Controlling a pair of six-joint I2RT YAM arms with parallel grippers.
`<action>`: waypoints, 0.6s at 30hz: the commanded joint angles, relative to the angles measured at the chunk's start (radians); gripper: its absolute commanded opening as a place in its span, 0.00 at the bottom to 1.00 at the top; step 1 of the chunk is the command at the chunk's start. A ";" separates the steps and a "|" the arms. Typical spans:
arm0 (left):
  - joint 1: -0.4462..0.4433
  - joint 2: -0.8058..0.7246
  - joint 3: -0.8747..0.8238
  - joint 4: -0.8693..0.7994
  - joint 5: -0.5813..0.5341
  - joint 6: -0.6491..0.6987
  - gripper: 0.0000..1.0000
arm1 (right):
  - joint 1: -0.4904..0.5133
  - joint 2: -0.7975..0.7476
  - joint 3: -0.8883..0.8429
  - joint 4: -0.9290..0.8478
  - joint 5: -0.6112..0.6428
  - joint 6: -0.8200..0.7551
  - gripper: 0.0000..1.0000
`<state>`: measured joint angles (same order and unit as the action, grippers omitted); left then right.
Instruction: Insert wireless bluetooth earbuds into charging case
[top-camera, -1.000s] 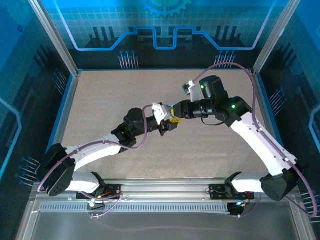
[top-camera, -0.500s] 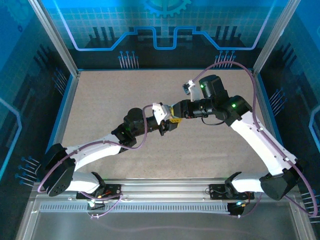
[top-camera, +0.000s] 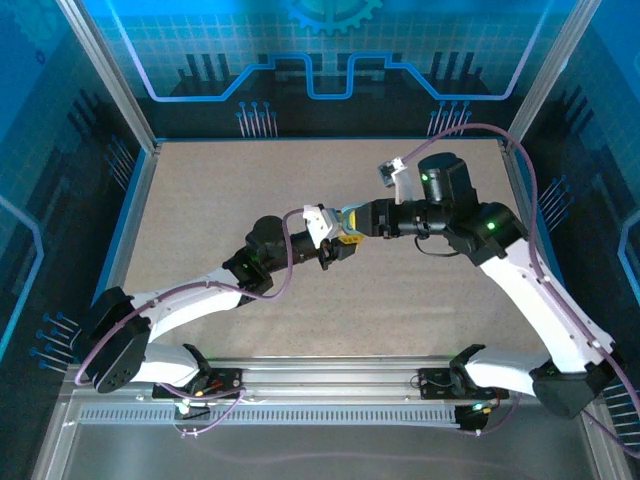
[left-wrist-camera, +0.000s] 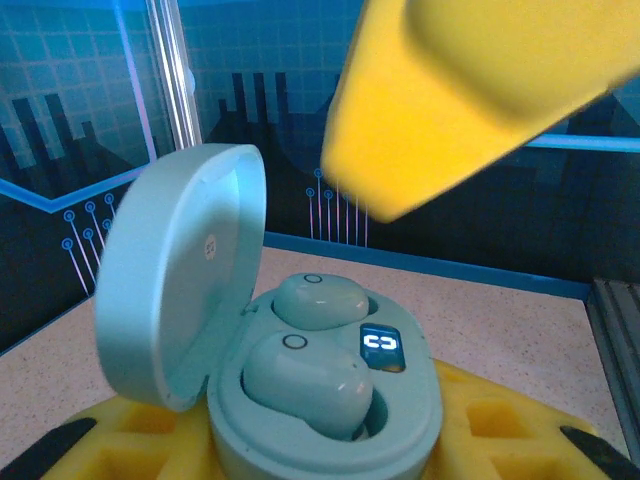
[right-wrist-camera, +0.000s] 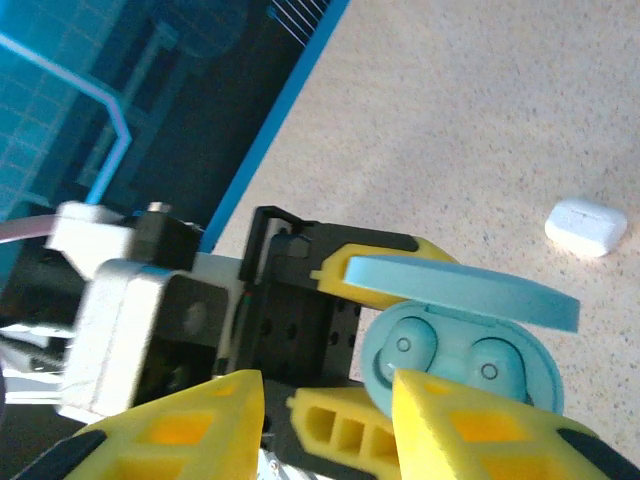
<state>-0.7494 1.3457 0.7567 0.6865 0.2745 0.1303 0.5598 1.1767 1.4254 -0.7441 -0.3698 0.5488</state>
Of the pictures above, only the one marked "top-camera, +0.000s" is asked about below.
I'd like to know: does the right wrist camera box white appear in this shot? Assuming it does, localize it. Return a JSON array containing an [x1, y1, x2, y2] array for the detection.
[[375, 155, 417, 205]]

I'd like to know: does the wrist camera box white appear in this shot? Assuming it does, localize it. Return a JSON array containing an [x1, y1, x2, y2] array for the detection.
[[375, 155, 417, 205], [301, 203, 347, 250]]

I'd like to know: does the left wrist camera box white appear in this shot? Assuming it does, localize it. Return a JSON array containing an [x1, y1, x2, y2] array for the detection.
[[301, 203, 347, 250]]

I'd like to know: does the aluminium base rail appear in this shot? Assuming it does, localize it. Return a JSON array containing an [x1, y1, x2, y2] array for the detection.
[[64, 355, 599, 396]]

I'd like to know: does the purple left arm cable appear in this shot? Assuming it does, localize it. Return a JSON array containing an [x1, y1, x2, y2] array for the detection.
[[74, 209, 307, 439]]

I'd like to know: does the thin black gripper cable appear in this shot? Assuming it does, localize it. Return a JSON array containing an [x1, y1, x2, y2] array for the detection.
[[413, 234, 464, 259]]

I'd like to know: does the aluminium frame post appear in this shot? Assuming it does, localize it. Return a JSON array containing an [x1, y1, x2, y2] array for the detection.
[[503, 0, 604, 151], [55, 0, 160, 154]]

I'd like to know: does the grey metal panel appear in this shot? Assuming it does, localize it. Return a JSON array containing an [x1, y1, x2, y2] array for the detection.
[[29, 389, 631, 480]]

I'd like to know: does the grey slotted cable duct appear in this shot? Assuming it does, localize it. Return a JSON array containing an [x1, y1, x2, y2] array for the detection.
[[79, 408, 461, 427]]

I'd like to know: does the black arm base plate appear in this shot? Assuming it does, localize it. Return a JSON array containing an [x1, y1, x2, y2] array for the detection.
[[152, 368, 246, 401], [417, 367, 510, 401]]

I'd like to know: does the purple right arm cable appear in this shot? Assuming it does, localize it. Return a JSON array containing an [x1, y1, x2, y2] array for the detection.
[[403, 123, 640, 459]]

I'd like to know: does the aluminium side rail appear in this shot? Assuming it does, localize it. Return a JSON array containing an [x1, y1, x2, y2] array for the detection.
[[498, 139, 575, 361], [82, 142, 161, 364]]

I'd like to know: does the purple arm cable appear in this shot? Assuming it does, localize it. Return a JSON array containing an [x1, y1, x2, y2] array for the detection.
[[403, 123, 640, 459], [74, 209, 307, 439]]

